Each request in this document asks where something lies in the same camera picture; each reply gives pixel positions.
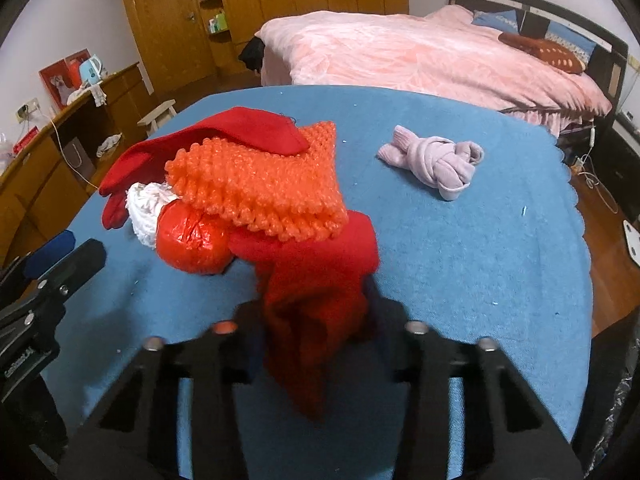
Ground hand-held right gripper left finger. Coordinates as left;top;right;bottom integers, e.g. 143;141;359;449
57;302;266;480

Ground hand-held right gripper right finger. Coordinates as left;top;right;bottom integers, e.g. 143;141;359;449
362;280;583;480

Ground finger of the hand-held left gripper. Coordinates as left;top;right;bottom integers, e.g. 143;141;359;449
30;239;107;311
0;230;76;286

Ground white knit sock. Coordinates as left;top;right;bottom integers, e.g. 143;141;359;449
125;182;173;248

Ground red plastic bag ball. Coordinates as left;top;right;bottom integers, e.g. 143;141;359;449
156;203;233;275

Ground orange bumpy chenille mitt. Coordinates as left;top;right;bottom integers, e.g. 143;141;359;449
165;121;349;238

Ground knotted lilac socks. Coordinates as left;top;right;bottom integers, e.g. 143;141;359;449
377;125;485;202

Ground wooden dresser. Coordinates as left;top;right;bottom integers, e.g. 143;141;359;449
0;62;156;266

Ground blue table cloth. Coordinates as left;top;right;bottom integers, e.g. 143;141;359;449
40;85;596;480

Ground crumpled white cloth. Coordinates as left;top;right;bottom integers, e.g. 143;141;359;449
96;132;123;157

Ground red gift box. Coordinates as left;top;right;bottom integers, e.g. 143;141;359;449
39;49;91;111

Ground small wooden stool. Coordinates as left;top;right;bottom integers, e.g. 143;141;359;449
137;100;178;136

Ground light blue kettle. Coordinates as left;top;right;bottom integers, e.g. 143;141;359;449
80;57;106;86

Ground wooden door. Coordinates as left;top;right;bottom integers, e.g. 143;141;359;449
122;0;201;96

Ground white bathroom scale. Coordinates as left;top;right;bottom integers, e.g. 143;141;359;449
622;220;640;266

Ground black cloth bundle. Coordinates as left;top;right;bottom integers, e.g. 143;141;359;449
237;37;266;73

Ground bed with pink blanket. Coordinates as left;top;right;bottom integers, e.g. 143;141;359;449
255;5;613;126

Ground brown dotted pillow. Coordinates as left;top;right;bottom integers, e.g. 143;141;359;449
498;31;586;75

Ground blue pillow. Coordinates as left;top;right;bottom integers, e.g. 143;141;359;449
545;25;598;61
472;9;518;31

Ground white charging cable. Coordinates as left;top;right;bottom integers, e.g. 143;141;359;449
50;120;96;196

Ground white power cable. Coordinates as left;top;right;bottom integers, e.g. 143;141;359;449
570;120;621;211

